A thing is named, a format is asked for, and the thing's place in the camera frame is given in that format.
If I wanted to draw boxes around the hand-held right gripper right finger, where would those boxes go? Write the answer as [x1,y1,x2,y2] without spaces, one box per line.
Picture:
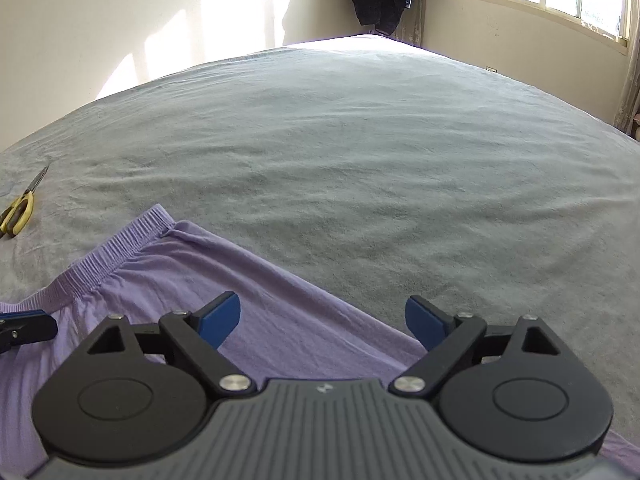
[387,295,556,401]

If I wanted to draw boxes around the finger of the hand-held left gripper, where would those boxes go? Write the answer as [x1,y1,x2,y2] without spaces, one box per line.
[0,311,58,354]

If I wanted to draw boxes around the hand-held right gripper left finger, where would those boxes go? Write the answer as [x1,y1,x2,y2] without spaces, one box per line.
[85,291,253,401]

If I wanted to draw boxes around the purple pants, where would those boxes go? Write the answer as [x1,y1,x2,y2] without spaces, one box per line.
[0,204,640,480]

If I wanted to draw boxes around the grey bed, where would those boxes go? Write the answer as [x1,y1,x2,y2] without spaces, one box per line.
[0,34,640,461]

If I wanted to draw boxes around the grey patterned curtain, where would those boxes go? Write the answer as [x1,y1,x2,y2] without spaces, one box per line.
[392,0,426,47]
[612,35,640,136]

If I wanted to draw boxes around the yellow handled scissors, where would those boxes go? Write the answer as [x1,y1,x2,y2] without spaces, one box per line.
[0,165,51,239]

